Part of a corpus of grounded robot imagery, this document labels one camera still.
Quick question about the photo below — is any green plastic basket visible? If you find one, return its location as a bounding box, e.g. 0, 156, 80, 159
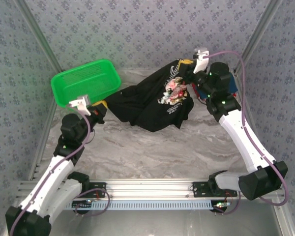
50, 58, 121, 109

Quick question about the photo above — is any black printed t-shirt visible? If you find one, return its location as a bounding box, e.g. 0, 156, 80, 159
105, 58, 195, 133

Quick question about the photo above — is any folded blue t-shirt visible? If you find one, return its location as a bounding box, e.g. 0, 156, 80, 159
195, 72, 238, 99

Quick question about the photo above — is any folded red t-shirt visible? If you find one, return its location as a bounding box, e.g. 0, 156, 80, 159
191, 83, 237, 101

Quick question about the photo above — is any small black circuit board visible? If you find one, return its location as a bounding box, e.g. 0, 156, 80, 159
212, 201, 231, 212
72, 200, 93, 210

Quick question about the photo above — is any grey metal lower panel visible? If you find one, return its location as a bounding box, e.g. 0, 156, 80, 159
49, 208, 283, 236

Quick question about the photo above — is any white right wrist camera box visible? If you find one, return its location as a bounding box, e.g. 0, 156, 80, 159
193, 47, 209, 74

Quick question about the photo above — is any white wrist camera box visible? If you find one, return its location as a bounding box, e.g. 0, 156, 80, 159
193, 47, 209, 74
68, 95, 92, 117

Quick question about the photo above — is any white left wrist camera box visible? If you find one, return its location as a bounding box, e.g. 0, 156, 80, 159
68, 95, 92, 117

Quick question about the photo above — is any purple cable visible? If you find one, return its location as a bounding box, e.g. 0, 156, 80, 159
9, 104, 111, 236
204, 50, 288, 216

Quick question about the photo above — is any aluminium frame post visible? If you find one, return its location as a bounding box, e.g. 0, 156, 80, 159
232, 0, 285, 74
14, 0, 64, 73

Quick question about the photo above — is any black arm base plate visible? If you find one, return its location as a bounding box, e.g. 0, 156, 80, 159
192, 181, 238, 198
87, 182, 107, 198

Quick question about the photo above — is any long aluminium mounting rail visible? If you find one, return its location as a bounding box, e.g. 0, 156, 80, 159
16, 179, 285, 200

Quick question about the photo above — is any pale blue slotted cable duct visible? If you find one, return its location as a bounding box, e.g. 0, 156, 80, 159
62, 199, 213, 211

